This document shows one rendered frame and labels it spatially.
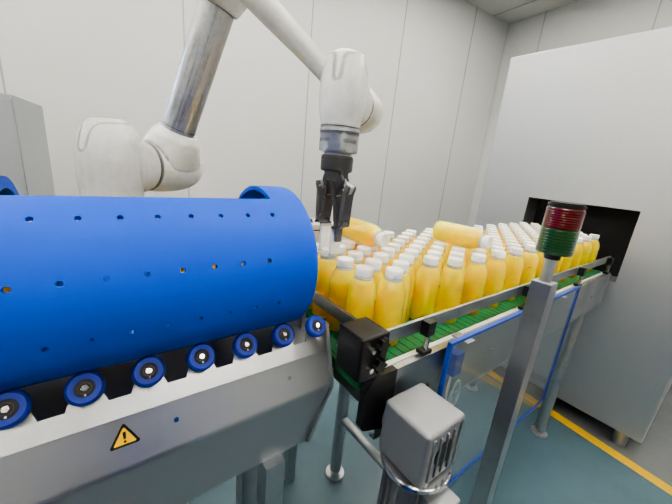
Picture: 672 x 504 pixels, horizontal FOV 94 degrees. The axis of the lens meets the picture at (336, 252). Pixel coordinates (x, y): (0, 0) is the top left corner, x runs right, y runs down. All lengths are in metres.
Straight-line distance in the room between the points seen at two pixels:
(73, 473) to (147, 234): 0.34
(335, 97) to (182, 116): 0.58
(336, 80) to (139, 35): 2.74
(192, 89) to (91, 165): 0.36
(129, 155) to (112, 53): 2.31
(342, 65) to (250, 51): 2.79
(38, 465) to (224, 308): 0.29
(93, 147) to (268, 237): 0.65
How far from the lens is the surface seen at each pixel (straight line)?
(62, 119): 3.31
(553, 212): 0.73
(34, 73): 3.35
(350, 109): 0.72
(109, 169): 1.04
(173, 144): 1.15
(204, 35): 1.15
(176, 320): 0.50
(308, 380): 0.69
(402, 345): 0.77
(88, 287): 0.47
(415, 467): 0.69
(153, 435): 0.62
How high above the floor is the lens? 1.29
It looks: 16 degrees down
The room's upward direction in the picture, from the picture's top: 6 degrees clockwise
